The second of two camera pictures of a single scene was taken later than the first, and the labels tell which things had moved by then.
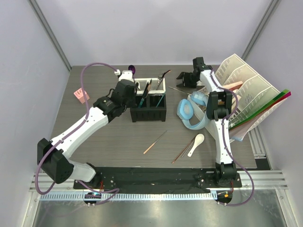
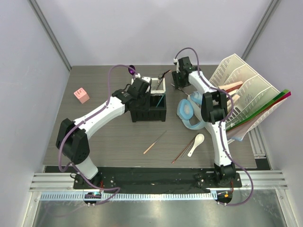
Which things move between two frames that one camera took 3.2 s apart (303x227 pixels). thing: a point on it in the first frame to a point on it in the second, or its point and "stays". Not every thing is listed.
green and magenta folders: [284, 94] stays
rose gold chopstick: [153, 144] stays
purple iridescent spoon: [132, 67] stays
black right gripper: [185, 83] to [175, 75]
